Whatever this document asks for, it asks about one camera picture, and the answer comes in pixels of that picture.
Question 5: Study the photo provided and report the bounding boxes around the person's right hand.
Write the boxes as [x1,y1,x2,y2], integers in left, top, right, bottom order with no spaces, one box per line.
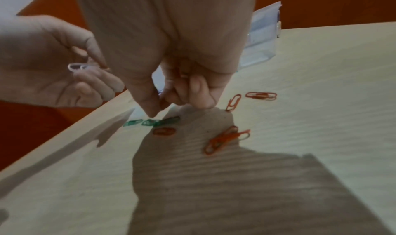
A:
[71,0,259,118]

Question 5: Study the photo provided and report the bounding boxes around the person's left hand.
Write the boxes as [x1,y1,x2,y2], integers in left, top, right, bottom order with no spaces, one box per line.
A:
[0,15,126,109]

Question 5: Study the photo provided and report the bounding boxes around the clear plastic storage box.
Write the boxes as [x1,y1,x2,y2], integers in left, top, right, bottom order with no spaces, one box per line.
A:
[238,1,283,71]

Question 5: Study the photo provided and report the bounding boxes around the white paper clip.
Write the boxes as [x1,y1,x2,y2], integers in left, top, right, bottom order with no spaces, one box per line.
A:
[68,63,101,73]

